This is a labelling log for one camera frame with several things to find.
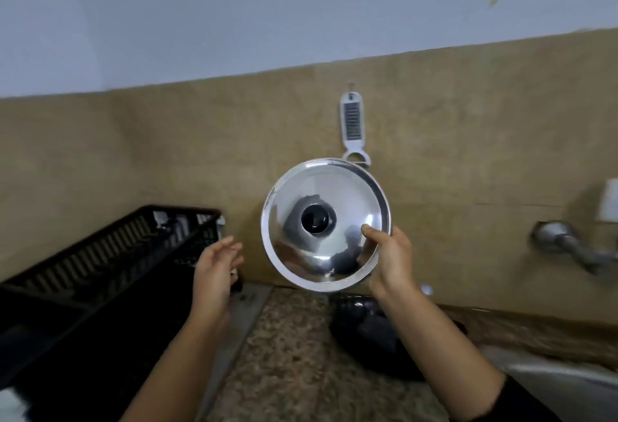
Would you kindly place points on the person's right hand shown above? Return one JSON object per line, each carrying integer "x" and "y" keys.
{"x": 392, "y": 262}

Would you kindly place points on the person's left hand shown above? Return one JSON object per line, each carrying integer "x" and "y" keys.
{"x": 212, "y": 269}

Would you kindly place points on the person's right thumb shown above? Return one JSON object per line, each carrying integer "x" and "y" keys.
{"x": 372, "y": 235}

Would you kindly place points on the person's left fingers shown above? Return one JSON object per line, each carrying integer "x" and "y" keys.
{"x": 228, "y": 252}

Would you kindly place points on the steel pot lid black knob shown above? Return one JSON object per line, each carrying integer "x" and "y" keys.
{"x": 326, "y": 223}

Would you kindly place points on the person's right forearm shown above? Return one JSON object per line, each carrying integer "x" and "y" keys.
{"x": 446, "y": 359}

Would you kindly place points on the person's left forearm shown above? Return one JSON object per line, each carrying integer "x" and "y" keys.
{"x": 176, "y": 366}

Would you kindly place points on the black plastic bag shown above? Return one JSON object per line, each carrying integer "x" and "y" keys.
{"x": 371, "y": 334}

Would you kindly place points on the white hanging peeler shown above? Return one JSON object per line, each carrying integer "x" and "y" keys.
{"x": 353, "y": 122}

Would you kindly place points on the black plastic dish rack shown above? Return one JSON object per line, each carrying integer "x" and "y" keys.
{"x": 96, "y": 301}

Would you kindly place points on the steel sink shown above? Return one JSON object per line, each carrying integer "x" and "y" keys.
{"x": 555, "y": 385}

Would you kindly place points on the steel wall tap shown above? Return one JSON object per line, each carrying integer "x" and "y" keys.
{"x": 572, "y": 243}

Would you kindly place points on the white wall socket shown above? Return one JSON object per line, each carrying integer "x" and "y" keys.
{"x": 608, "y": 200}

